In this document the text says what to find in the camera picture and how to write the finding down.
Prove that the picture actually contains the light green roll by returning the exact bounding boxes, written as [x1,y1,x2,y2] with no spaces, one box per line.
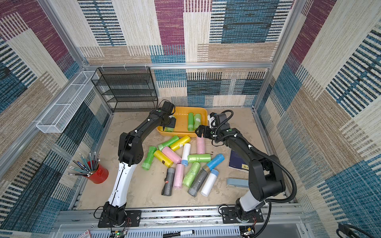
[183,162,201,188]
[188,154,211,163]
[193,114,202,131]

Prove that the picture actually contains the thin dark green roll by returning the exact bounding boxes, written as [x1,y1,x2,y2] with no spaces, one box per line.
[188,113,194,131]

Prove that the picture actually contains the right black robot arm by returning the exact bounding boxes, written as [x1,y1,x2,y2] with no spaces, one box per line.
[195,126,297,221]

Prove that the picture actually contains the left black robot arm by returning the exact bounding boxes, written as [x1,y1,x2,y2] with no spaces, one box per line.
[98,101,176,229]

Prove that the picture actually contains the pink roll near box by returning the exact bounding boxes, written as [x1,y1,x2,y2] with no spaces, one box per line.
[196,137,205,154]

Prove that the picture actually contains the yellow plastic storage box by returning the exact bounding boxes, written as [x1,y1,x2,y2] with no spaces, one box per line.
[156,106,208,138]

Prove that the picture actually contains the yellow roll near box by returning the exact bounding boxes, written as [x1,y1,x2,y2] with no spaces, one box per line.
[170,136,191,151]

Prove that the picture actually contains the white roll blue end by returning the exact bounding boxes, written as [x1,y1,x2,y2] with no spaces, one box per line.
[181,143,191,167]

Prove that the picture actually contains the pink roll centre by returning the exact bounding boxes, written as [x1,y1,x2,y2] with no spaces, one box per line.
[162,146,182,164]

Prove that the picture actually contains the small yellow roll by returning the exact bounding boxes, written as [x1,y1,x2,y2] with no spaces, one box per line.
[154,150,174,168]

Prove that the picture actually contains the pink roll lower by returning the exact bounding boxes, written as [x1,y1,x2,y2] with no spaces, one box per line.
[173,163,185,189]

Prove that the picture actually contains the dark green roll left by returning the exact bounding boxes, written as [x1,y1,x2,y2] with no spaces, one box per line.
[141,146,157,171]

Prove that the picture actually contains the grey roll right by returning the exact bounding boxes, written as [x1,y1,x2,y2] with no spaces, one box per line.
[188,169,208,197]

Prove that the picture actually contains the white roll lower right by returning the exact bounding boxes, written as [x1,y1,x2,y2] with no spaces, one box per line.
[200,169,219,197]

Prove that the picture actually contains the dark grey roll left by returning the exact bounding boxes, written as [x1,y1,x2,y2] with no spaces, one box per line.
[161,168,176,196]

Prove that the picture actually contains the dark blue notebook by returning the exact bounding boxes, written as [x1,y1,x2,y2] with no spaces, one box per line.
[228,150,249,172]

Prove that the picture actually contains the light blue stapler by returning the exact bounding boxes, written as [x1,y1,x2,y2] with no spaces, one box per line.
[227,178,249,189]

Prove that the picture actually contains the black mesh shelf rack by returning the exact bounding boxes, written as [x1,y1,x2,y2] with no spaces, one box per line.
[91,66,158,113]

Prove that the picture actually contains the red pencil cup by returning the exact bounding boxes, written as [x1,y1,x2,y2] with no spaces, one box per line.
[68,152,109,184]

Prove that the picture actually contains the black marker pen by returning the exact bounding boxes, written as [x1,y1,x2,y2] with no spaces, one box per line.
[162,230,195,238]

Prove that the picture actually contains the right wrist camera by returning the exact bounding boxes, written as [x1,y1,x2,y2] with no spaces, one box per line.
[207,113,227,129]

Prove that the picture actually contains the white wire wall basket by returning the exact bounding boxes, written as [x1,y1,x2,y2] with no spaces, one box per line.
[36,71,95,133]

